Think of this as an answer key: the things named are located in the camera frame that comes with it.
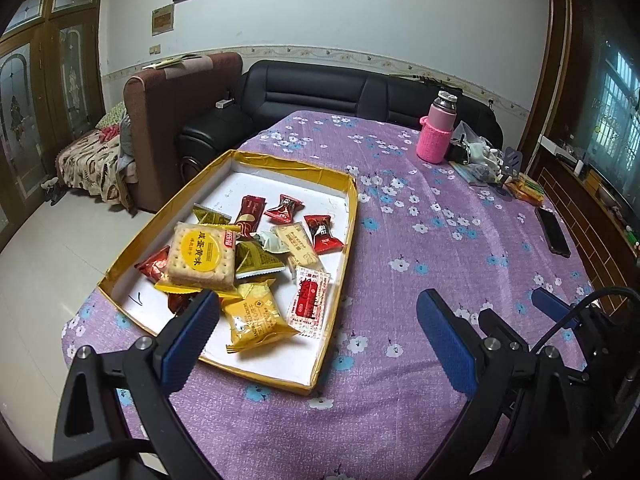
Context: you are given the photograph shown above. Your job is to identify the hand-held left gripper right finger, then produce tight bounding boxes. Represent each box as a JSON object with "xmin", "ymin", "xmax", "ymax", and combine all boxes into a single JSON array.
[{"xmin": 416, "ymin": 289, "xmax": 593, "ymax": 480}]

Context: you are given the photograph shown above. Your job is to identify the wooden cabinet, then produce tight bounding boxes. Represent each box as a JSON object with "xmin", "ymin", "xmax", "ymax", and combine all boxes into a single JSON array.
[{"xmin": 520, "ymin": 135, "xmax": 640, "ymax": 321}]

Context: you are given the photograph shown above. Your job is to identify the blue flat packet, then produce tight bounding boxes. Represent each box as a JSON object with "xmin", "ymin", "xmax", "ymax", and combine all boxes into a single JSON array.
[{"xmin": 448, "ymin": 160, "xmax": 483, "ymax": 183}]

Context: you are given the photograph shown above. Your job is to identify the purple phone stand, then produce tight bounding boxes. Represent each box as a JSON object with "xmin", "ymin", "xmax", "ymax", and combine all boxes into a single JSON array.
[{"xmin": 501, "ymin": 146, "xmax": 522, "ymax": 181}]

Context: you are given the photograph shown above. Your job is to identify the black smartphone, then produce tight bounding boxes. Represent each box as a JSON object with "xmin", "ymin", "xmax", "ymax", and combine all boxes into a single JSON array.
[{"xmin": 535, "ymin": 206, "xmax": 572, "ymax": 258}]

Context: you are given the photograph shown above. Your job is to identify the grey clothes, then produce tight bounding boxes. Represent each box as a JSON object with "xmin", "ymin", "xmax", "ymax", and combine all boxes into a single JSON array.
[{"xmin": 117, "ymin": 115, "xmax": 138, "ymax": 186}]

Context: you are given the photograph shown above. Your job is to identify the dark television screen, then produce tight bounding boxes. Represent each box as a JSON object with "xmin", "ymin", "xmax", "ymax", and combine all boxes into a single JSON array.
[{"xmin": 570, "ymin": 0, "xmax": 640, "ymax": 221}]

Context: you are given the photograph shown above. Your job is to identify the floral pillow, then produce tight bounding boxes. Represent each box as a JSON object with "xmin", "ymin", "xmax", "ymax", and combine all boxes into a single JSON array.
[{"xmin": 95, "ymin": 101, "xmax": 126, "ymax": 131}]

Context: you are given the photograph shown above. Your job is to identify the clear plastic bag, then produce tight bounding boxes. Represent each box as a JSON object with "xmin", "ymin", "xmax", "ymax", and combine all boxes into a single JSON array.
[{"xmin": 452, "ymin": 121, "xmax": 493, "ymax": 161}]

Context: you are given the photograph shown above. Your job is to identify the pink bottle with knitted sleeve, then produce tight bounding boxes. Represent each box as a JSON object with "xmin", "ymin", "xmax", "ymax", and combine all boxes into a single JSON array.
[{"xmin": 416, "ymin": 91, "xmax": 461, "ymax": 164}]

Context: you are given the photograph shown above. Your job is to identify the patterned blanket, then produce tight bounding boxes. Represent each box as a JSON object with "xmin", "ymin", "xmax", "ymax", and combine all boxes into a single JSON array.
[{"xmin": 55, "ymin": 127, "xmax": 131, "ymax": 206}]

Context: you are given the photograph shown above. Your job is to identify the yellow green biscuit packet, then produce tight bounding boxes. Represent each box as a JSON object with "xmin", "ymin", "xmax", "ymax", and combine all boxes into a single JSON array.
[{"xmin": 505, "ymin": 172, "xmax": 545, "ymax": 204}]

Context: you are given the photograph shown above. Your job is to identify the wooden door frame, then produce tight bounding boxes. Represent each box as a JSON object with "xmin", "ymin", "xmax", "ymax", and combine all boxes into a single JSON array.
[{"xmin": 517, "ymin": 0, "xmax": 573, "ymax": 153}]

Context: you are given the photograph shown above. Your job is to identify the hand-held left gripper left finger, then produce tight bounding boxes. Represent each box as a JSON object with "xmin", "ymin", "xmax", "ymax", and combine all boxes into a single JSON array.
[{"xmin": 52, "ymin": 290, "xmax": 221, "ymax": 480}]

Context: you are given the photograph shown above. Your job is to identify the white and red snack packet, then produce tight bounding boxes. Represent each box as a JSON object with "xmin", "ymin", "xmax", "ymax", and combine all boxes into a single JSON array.
[{"xmin": 290, "ymin": 266, "xmax": 332, "ymax": 339}]

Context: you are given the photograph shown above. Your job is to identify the red twist-wrapped candy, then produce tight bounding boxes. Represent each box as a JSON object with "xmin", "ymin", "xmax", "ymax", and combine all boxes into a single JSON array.
[
  {"xmin": 264, "ymin": 194, "xmax": 301, "ymax": 224},
  {"xmin": 303, "ymin": 215, "xmax": 346, "ymax": 255}
]

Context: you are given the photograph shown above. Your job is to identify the yellow cracker packet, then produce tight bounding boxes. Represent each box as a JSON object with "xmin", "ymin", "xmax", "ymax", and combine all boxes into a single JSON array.
[{"xmin": 155, "ymin": 222, "xmax": 237, "ymax": 295}]

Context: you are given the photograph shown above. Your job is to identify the olive gold snack packet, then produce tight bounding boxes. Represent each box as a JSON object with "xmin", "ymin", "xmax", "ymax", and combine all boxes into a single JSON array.
[{"xmin": 192, "ymin": 203, "xmax": 232, "ymax": 226}]

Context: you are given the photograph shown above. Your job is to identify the gold yellow snack packet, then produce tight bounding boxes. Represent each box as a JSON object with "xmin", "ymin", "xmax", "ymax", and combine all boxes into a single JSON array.
[{"xmin": 222, "ymin": 282, "xmax": 299, "ymax": 356}]

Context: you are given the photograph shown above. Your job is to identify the clear beige cracker packet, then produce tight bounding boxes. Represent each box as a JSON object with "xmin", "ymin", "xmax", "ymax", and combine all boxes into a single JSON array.
[{"xmin": 272, "ymin": 222, "xmax": 321, "ymax": 268}]

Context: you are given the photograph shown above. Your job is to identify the small white green packet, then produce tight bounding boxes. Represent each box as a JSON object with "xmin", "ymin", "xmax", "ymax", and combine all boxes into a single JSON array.
[{"xmin": 257, "ymin": 230, "xmax": 291, "ymax": 253}]

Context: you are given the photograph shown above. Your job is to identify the black leather sofa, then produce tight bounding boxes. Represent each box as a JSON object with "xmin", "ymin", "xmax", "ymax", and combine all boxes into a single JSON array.
[{"xmin": 180, "ymin": 60, "xmax": 503, "ymax": 181}]

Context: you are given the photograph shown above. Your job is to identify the black cable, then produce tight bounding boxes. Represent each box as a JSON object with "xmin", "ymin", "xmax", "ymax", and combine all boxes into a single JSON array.
[{"xmin": 527, "ymin": 286, "xmax": 640, "ymax": 356}]

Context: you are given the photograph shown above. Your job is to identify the small wall plaque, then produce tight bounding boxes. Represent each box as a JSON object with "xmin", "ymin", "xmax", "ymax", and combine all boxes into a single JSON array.
[{"xmin": 151, "ymin": 3, "xmax": 176, "ymax": 37}]

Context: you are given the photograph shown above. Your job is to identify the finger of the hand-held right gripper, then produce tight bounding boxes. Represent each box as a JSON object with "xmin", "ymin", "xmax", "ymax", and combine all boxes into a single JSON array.
[
  {"xmin": 531, "ymin": 287, "xmax": 601, "ymax": 332},
  {"xmin": 477, "ymin": 308, "xmax": 531, "ymax": 357}
]

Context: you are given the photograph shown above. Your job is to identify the dark red wafer bar packet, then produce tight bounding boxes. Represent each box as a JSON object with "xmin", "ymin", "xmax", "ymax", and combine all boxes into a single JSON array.
[{"xmin": 235, "ymin": 195, "xmax": 265, "ymax": 236}]

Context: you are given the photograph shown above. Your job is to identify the green and gold snack packet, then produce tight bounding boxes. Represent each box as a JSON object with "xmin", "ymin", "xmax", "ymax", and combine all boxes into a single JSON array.
[{"xmin": 235, "ymin": 240, "xmax": 286, "ymax": 279}]

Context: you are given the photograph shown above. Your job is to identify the white fabric item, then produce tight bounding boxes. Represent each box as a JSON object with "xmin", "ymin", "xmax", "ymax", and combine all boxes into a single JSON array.
[{"xmin": 470, "ymin": 142, "xmax": 506, "ymax": 171}]

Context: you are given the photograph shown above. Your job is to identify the dark shoes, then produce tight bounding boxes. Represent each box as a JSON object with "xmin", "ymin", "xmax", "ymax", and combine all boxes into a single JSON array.
[{"xmin": 40, "ymin": 177, "xmax": 66, "ymax": 206}]

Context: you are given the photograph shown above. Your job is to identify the brown armchair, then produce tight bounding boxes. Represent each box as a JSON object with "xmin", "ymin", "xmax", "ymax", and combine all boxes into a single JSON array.
[{"xmin": 123, "ymin": 51, "xmax": 244, "ymax": 213}]

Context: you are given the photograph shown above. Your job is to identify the yellow cardboard box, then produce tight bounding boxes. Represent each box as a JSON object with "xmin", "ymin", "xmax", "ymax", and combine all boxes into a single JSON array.
[{"xmin": 97, "ymin": 149, "xmax": 360, "ymax": 396}]

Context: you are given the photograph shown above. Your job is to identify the wooden glass doors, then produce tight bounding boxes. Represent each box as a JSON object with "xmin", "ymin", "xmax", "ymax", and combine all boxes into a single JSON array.
[{"xmin": 0, "ymin": 0, "xmax": 108, "ymax": 251}]

